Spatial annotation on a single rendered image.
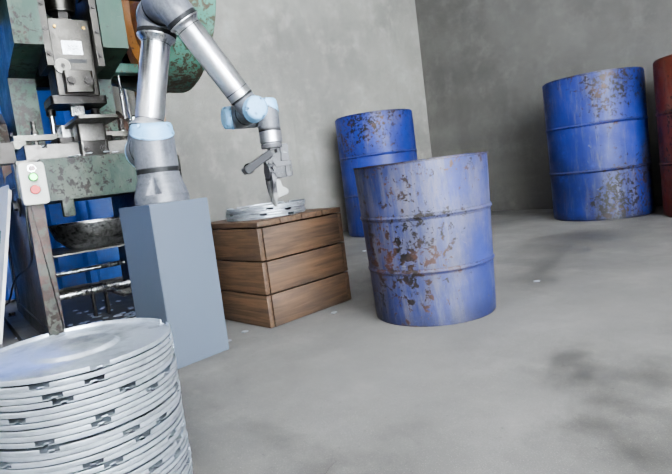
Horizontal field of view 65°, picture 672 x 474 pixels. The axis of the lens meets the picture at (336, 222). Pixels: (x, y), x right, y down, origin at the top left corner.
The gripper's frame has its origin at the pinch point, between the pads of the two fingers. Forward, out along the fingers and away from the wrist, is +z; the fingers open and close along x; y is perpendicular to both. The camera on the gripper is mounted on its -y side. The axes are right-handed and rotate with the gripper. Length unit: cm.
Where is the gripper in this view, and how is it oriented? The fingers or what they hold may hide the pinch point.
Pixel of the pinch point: (273, 203)
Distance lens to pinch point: 181.2
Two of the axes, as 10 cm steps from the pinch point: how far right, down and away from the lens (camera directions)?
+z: 1.2, 9.9, 0.8
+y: 9.2, -1.5, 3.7
